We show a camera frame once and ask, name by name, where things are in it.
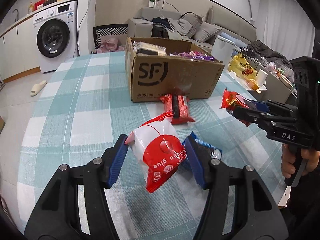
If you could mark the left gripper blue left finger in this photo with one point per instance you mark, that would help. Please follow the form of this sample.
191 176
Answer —
116 159

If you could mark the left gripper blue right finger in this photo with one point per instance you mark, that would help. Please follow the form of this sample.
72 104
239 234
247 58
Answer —
199 162

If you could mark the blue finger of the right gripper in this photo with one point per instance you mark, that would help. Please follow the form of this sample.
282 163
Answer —
259 106

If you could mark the blue Oreo cookie pack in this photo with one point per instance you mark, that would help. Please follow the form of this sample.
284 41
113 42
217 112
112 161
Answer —
211 150

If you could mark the red round cookie snack pack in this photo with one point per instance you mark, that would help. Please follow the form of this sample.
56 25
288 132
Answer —
231 100

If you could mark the red white glue snack bag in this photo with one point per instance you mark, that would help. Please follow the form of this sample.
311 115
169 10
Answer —
158 150

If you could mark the red seaweed roll pack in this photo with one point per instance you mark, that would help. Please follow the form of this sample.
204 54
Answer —
178 105

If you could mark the purple grape candy bag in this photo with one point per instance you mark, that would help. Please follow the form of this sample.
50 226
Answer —
195 55

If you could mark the clear cracker pack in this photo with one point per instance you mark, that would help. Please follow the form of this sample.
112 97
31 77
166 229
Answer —
148 49

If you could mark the white paper cup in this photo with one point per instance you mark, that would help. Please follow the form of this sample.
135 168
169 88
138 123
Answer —
261 77

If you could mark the yellow plastic bag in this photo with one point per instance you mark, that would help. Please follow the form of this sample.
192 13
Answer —
242 69

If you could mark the checkered teal tablecloth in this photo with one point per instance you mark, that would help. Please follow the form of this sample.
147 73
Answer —
82 111

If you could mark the white cylindrical bin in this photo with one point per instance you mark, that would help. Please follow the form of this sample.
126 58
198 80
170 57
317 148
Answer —
222 49

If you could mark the SF cardboard box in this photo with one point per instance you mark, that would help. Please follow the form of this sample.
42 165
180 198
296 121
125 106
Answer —
152 76

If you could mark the grey cushion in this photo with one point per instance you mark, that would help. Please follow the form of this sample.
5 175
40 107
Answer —
206 31

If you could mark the beige slipper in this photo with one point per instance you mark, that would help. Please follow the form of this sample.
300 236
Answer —
37 88

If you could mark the pink cloth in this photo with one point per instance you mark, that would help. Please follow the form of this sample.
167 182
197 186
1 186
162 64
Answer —
111 45

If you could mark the pile of clothes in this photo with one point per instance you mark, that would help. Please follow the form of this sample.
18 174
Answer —
170 28

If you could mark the black patterned chair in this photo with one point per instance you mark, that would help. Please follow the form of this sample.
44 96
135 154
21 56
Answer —
102 33

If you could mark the grey sofa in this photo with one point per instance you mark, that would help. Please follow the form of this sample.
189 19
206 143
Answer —
234 28

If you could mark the white kitchen cabinet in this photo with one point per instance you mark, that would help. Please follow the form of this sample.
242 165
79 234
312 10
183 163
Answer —
19 51

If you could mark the white washing machine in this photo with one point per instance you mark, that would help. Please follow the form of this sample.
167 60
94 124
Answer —
56 35

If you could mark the kitchen faucet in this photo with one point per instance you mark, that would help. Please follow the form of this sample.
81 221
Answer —
16 13

